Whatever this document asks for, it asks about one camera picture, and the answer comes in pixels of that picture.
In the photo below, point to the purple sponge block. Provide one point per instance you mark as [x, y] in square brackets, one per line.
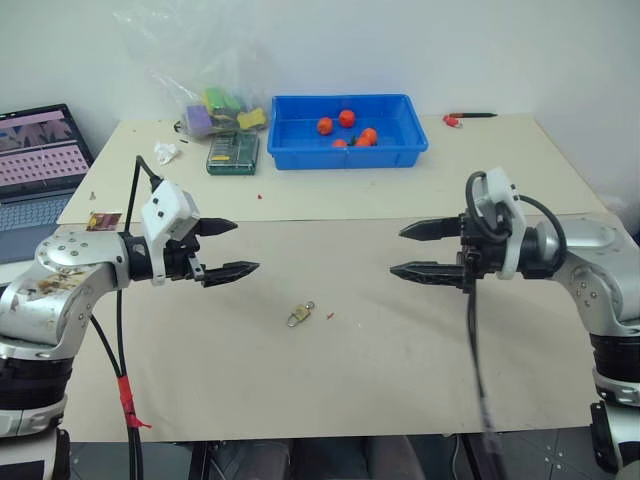
[198, 119]

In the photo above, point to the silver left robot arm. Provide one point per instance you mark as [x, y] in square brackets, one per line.
[75, 280]

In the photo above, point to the red tape wrap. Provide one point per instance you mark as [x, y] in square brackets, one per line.
[128, 400]

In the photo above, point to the red clip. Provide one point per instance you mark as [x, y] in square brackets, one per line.
[451, 120]

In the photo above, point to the small brass padlock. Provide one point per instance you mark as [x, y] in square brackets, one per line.
[297, 316]

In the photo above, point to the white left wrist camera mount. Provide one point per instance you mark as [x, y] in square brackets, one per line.
[165, 210]

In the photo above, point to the blue plastic bin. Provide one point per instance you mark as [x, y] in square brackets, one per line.
[300, 150]

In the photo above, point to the open laptop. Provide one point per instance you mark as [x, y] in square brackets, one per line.
[35, 150]

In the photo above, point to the yellow sponge block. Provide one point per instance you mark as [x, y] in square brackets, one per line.
[251, 119]

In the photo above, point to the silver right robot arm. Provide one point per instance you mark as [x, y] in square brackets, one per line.
[595, 270]

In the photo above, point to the crumpled white paper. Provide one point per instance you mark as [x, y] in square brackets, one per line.
[165, 151]

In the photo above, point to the small red yellow packet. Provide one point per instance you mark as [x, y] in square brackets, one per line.
[104, 221]

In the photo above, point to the green screwdriver bit case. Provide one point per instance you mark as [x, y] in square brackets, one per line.
[232, 154]

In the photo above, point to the black pen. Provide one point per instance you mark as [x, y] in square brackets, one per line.
[477, 115]

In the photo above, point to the clear plastic bag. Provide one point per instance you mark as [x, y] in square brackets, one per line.
[165, 60]

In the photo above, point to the orange toy fruit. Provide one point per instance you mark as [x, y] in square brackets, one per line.
[340, 143]
[368, 136]
[346, 118]
[325, 125]

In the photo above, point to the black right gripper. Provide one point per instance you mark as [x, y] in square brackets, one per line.
[482, 257]

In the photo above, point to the green sponge block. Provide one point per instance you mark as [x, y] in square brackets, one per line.
[218, 97]

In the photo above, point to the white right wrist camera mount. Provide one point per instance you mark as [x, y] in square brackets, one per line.
[512, 235]

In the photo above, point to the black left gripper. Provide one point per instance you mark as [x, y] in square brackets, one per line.
[181, 262]

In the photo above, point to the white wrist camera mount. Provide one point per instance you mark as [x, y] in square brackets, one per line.
[165, 210]
[512, 235]

